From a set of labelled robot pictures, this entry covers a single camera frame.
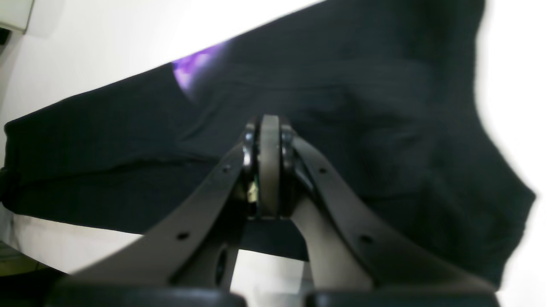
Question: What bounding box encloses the black T-shirt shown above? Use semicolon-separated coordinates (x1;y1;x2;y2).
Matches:
1;0;535;287

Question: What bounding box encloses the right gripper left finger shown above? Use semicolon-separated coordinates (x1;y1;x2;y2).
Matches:
47;115;280;307

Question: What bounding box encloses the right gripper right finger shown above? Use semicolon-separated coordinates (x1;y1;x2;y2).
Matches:
279;124;499;307

